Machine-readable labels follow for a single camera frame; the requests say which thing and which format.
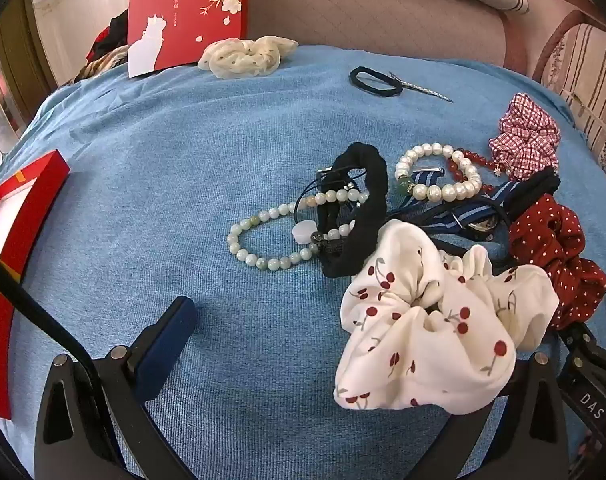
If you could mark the white cherry print scrunchie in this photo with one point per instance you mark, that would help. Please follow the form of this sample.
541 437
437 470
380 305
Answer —
408 350

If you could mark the cream dotted scrunchie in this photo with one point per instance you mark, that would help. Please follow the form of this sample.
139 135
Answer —
233 60

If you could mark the silver metal cabinet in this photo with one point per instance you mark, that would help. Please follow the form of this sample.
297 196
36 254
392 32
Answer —
3 110

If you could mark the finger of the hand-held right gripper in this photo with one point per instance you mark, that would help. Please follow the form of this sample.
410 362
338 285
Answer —
583 360

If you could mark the red floral box lid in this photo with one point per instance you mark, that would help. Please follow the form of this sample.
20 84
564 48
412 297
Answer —
183 20

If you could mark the grey sofa cushion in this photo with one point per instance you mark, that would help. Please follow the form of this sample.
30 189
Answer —
358 20

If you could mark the pile of dark clothes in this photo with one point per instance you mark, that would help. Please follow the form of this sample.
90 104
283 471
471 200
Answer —
108 45

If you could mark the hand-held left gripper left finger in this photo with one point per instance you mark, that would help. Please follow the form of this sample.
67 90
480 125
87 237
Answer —
170 340

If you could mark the blue towel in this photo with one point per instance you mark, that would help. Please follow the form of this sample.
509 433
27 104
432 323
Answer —
183 160

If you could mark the red gingham scrunchie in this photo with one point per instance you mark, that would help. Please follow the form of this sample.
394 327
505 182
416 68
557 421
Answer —
528 130

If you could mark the red box tray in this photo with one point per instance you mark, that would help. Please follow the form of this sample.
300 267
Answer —
38 200

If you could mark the black hair band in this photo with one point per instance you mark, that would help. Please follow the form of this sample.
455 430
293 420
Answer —
538 185

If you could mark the silver hairpin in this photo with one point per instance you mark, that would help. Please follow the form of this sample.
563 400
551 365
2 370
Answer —
423 90

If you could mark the black thick scrunchie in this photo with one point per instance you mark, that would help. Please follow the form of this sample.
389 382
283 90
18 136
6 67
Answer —
373 195

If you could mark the pink striped sofa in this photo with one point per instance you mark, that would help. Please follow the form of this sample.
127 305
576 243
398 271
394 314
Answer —
583 60

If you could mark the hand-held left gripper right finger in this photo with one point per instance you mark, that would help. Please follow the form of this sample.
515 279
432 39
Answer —
533 410

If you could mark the red polka dot scrunchie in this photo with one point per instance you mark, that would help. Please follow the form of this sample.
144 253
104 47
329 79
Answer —
543 235

